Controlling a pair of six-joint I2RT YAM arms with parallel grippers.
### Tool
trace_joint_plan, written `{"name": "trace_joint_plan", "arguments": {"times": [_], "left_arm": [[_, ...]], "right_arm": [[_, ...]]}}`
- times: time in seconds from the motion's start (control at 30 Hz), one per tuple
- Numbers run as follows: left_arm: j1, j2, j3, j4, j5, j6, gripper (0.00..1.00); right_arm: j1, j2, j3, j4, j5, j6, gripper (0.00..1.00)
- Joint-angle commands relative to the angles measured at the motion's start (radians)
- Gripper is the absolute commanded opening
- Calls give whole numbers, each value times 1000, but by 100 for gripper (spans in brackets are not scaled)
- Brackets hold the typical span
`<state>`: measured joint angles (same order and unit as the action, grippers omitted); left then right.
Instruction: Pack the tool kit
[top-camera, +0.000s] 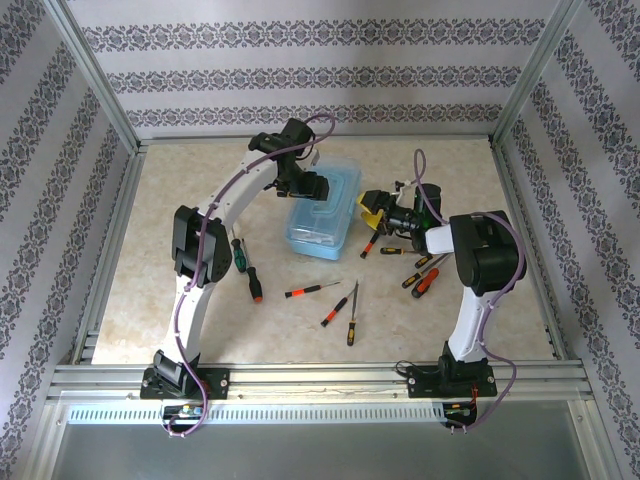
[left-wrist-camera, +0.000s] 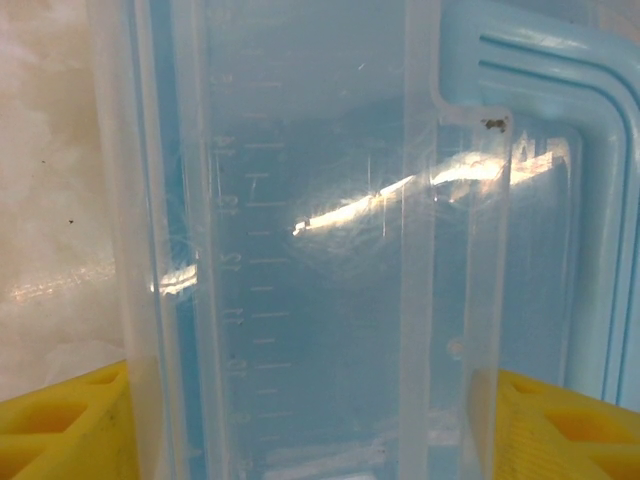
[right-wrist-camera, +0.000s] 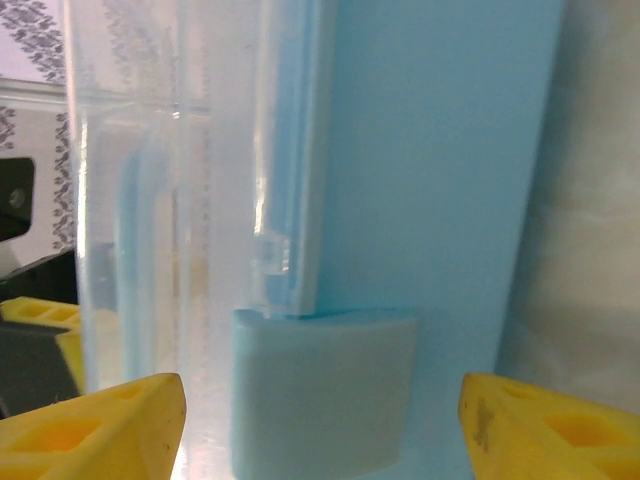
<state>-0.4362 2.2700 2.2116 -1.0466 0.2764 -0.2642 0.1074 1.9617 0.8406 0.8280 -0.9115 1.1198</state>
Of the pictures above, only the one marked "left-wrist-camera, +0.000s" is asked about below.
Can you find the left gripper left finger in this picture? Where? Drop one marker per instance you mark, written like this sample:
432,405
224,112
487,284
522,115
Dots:
107,425

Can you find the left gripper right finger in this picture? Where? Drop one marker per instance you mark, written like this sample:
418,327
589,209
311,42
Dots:
520,440

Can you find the clear plastic toolbox lid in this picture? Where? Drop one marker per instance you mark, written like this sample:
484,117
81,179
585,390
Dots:
320,300

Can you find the light blue toolbox base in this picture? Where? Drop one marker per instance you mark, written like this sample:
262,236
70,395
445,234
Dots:
172,150

